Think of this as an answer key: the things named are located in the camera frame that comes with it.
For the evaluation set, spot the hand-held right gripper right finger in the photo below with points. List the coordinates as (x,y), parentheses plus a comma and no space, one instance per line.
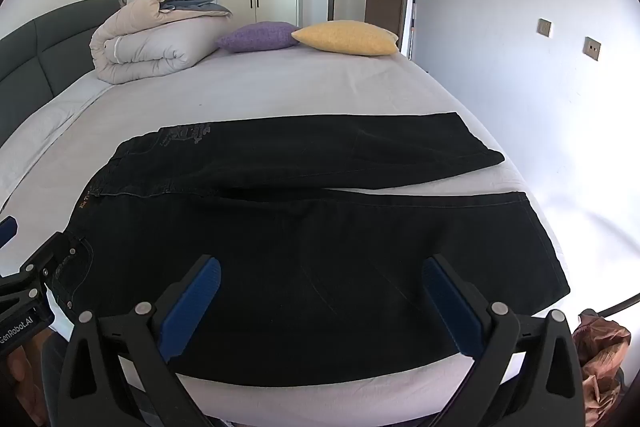
(450,307)

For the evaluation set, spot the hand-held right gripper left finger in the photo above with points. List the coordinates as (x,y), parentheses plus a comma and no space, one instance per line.
(192,307)

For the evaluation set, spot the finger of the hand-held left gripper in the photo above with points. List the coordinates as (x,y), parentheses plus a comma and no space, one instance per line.
(55,257)
(7,229)

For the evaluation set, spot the black pants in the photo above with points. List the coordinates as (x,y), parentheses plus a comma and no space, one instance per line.
(310,247)

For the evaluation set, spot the brown paper bag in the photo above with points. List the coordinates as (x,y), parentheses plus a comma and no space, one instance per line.
(600,357)

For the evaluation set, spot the black curved tube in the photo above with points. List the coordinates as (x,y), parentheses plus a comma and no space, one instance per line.
(617,302)

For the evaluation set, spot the grey-green padded headboard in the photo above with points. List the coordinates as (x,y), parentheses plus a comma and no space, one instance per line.
(45,42)

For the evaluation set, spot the folded beige duvet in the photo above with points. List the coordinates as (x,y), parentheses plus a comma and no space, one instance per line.
(145,47)

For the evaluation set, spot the bed with white sheet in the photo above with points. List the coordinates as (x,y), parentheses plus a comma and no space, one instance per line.
(300,82)

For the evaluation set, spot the purple pillow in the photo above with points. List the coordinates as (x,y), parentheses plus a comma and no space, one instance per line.
(257,37)

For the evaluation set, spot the yellow pillow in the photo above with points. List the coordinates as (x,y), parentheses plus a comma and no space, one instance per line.
(347,38)

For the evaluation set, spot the grey wall plate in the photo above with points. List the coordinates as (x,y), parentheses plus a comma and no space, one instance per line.
(592,48)
(544,27)

